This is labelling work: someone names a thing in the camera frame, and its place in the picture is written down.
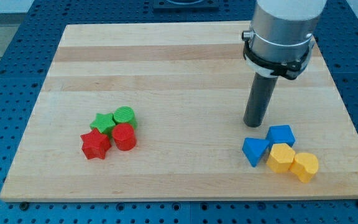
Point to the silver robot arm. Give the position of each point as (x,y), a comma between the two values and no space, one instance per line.
(279,41)

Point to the blue cube block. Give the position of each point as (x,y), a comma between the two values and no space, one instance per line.
(280,134)

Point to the light wooden board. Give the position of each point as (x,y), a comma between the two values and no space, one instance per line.
(188,85)

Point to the green cylinder block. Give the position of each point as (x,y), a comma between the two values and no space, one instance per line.
(125,114)

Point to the red cylinder block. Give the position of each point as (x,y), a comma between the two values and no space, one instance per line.
(124,136)

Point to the green star block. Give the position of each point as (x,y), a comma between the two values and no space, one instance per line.
(104,123)

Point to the blue triangular prism block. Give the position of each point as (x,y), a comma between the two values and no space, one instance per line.
(254,149)

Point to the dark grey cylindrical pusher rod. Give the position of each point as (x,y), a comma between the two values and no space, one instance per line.
(258,101)

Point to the red star block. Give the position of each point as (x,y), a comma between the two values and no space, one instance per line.
(95,144)

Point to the yellow hexagon block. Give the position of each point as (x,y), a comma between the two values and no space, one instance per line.
(280,158)

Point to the yellow heart block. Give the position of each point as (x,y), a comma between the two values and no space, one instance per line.
(305,165)

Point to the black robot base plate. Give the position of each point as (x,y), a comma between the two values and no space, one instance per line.
(185,4)

